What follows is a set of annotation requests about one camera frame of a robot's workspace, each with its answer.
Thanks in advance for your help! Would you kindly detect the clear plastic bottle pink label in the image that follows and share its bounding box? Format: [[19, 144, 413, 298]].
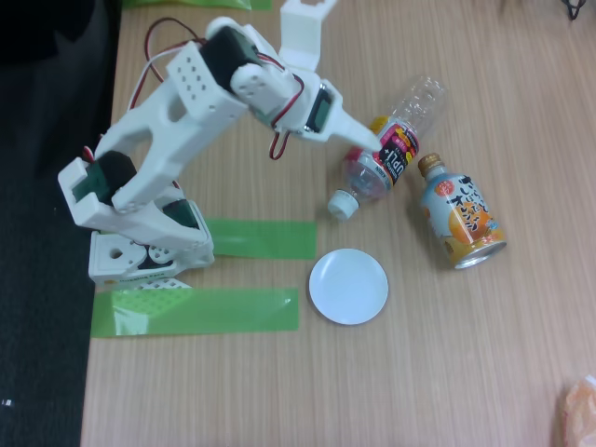
[[327, 75, 446, 221]]

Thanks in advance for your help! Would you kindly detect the orange juice bottle can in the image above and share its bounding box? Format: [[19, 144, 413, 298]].
[[417, 152, 508, 271]]

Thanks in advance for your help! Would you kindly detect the green tape strip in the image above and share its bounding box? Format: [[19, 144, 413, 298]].
[[90, 287, 300, 339], [204, 218, 318, 261]]

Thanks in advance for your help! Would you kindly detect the green plastic bag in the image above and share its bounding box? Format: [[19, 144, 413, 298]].
[[121, 0, 273, 12]]

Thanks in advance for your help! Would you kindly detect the small white round plate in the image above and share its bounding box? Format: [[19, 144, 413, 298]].
[[308, 248, 389, 326]]

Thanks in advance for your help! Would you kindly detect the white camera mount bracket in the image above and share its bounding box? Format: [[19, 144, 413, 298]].
[[280, 0, 339, 71]]

